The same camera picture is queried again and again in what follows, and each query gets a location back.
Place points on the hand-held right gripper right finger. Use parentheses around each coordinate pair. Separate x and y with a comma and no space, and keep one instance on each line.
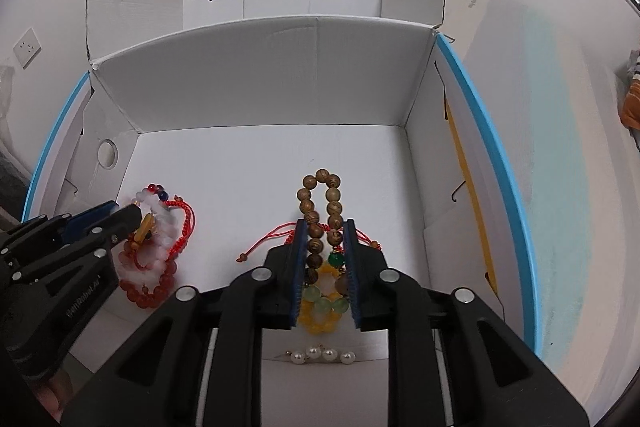
(352,267)

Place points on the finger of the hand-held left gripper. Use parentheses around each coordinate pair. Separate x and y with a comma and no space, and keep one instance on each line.
(92,214)
(122,219)

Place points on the white pearl jewelry piece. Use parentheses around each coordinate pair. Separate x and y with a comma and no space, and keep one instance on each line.
(328,354)

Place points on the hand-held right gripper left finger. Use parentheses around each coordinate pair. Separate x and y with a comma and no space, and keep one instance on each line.
(300,267)

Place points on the white wall socket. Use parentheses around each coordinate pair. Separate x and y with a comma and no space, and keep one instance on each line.
(26,48)

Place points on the sky print cardboard box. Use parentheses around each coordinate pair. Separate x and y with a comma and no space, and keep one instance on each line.
(270,82)

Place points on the striped orange pillow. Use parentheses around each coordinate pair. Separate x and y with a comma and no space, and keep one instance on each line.
(632,102)

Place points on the person's left hand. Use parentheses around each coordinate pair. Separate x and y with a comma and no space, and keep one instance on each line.
(50,394)

